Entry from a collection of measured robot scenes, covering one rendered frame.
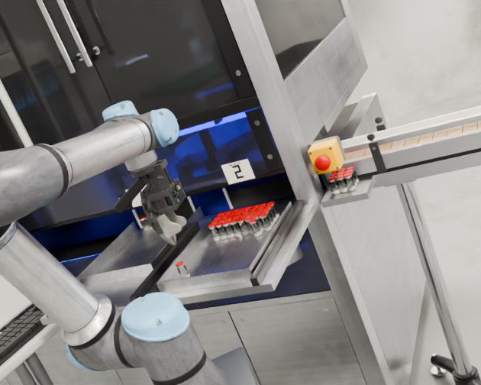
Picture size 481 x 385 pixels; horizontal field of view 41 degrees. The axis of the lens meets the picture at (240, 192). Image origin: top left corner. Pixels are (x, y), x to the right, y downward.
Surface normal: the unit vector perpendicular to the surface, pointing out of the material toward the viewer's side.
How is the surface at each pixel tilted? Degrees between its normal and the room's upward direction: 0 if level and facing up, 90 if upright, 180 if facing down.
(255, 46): 90
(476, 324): 0
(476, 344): 0
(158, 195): 91
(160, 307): 7
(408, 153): 90
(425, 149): 90
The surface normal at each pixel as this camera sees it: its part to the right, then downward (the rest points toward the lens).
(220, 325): -0.33, 0.43
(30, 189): 0.61, 0.22
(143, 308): -0.25, -0.90
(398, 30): 0.18, 0.26
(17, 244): 0.77, 0.02
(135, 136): 0.83, -0.27
